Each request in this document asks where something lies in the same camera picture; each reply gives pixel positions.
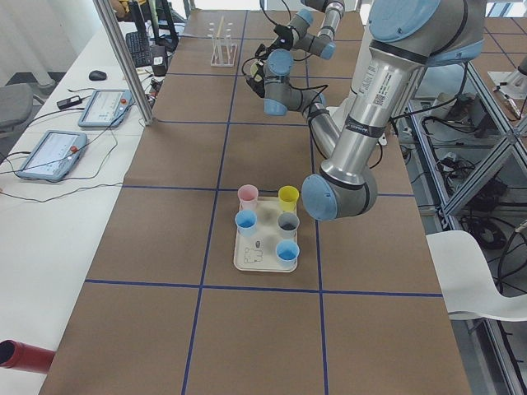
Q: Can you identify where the black keyboard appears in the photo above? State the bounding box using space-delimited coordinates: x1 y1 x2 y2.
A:
125 31 152 67

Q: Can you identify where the black computer mouse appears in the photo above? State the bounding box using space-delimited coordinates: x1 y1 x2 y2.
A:
88 70 107 81

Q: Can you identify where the light blue plastic cup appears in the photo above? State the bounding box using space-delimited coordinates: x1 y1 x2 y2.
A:
275 239 300 266

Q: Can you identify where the red cylinder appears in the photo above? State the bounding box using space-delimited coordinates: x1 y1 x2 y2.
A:
1 340 55 374

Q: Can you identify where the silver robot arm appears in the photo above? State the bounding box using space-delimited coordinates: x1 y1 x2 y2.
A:
248 1 486 221
271 0 345 60

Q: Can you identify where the teach pendant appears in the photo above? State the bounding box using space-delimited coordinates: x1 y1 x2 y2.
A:
77 90 133 128
15 130 88 182

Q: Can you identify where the yellow plastic cup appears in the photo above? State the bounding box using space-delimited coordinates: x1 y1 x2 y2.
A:
278 185 300 212

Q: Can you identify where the grey plastic cup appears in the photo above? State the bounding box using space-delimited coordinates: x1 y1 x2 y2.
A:
277 211 300 239

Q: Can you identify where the white chair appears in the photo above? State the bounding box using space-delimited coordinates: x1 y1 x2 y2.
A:
426 230 526 322

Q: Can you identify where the white wire cup rack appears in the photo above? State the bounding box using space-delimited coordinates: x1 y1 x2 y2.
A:
208 16 238 67

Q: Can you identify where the far teach pendant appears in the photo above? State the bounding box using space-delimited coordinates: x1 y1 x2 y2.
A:
77 90 133 128

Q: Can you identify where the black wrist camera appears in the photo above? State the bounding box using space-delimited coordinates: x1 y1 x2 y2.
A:
254 44 272 59

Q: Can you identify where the near teach pendant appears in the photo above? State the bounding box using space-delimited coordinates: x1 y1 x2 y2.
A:
15 130 88 182

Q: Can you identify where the cream rabbit tray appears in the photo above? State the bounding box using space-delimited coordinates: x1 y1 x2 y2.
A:
233 197 298 272

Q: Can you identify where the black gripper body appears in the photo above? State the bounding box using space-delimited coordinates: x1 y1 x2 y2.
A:
245 75 265 98
273 25 294 50

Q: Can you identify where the pink plastic cup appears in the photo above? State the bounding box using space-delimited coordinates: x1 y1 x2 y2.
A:
237 184 259 210

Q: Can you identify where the aluminium frame post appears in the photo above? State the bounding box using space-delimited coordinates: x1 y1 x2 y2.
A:
93 0 153 125

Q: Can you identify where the white ikea cup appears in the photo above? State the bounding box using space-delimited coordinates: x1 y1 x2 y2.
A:
250 61 264 81

